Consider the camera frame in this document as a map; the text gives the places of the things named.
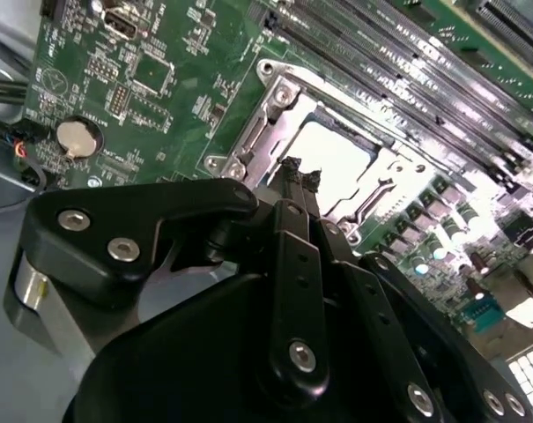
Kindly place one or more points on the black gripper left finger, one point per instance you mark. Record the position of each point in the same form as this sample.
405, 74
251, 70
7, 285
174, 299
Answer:
299, 286

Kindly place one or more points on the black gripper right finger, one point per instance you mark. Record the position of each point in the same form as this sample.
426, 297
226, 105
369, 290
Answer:
369, 304

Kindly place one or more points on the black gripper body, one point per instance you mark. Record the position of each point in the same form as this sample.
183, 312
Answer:
182, 374

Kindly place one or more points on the thin metal locking lever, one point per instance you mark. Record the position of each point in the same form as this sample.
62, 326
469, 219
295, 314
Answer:
372, 198

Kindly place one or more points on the silver square CPU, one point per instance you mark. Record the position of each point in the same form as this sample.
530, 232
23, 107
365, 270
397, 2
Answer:
345, 163

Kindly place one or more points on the metal socket cover frame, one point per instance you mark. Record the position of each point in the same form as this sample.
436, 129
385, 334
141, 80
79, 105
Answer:
279, 132

